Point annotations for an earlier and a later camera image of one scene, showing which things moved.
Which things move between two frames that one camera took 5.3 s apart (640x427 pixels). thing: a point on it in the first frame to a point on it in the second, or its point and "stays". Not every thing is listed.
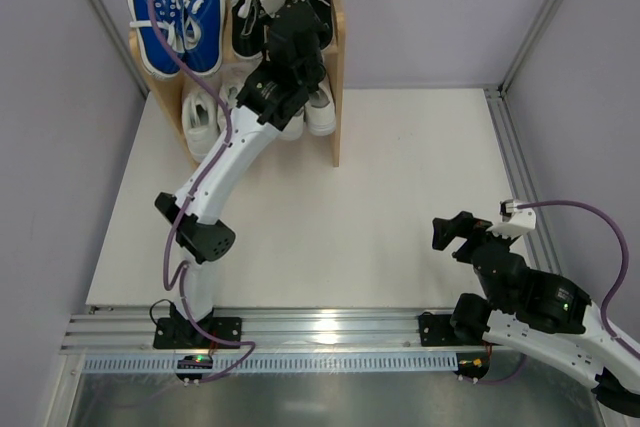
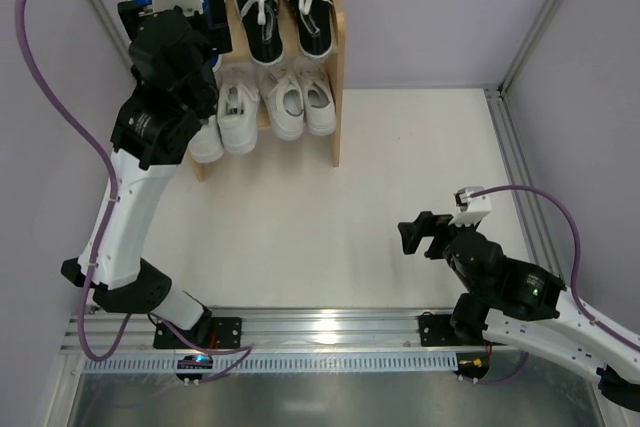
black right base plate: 436,330 stays
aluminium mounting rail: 130,331 stays
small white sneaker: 320,110 stays
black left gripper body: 298,20 to 220,20
